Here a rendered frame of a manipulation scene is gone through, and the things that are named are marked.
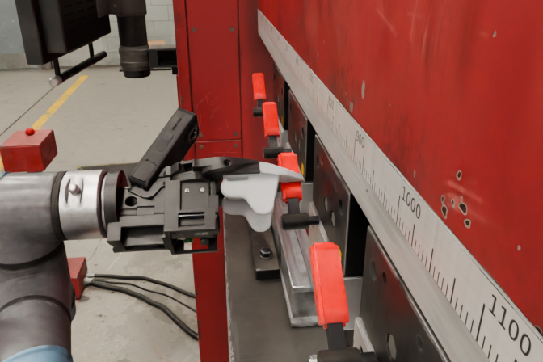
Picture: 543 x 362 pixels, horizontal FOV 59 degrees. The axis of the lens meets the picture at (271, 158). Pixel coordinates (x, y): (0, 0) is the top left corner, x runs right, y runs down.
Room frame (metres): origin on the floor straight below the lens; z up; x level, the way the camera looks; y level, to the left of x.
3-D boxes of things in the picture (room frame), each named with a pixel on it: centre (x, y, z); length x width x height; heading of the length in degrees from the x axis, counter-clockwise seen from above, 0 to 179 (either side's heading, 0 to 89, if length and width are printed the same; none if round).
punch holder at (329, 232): (0.44, -0.10, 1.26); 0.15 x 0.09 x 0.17; 7
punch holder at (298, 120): (0.64, -0.07, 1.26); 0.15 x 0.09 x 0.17; 7
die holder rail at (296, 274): (0.96, -0.04, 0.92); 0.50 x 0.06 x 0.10; 7
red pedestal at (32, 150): (1.94, 1.05, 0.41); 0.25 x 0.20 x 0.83; 97
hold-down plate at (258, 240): (1.01, 0.02, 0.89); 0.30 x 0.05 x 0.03; 7
